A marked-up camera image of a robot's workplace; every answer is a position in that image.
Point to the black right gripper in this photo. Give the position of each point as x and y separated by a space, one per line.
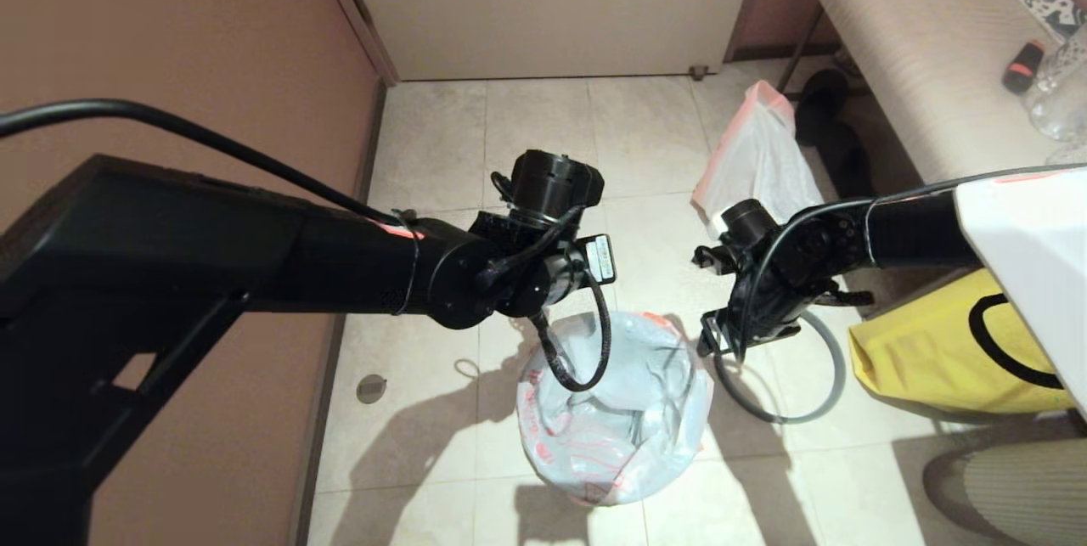
807 257

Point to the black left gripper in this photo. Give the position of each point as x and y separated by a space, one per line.
552 266

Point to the white plastic bag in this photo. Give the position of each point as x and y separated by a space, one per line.
756 164

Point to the red printed plastic bag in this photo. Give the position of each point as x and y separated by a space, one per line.
611 444

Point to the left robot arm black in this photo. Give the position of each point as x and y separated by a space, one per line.
170 274

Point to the yellow bag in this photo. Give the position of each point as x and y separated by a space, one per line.
926 359

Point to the black slipper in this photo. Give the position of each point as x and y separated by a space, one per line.
853 168
824 100

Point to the dark metal table leg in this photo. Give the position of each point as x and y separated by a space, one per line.
796 59

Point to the small brass door stopper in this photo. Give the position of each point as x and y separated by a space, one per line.
697 70

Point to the small round grey floor disc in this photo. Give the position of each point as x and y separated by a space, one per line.
371 388

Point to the beige wood grain table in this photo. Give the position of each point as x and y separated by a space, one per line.
926 62

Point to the white door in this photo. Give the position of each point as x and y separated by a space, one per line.
552 2

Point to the small clear glass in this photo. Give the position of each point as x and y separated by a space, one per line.
1072 155

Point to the black red small device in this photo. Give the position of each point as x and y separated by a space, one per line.
1023 68

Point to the large clear glass jar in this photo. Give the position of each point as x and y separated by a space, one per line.
1063 98

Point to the grey ribbed round object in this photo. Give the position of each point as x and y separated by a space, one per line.
1010 495

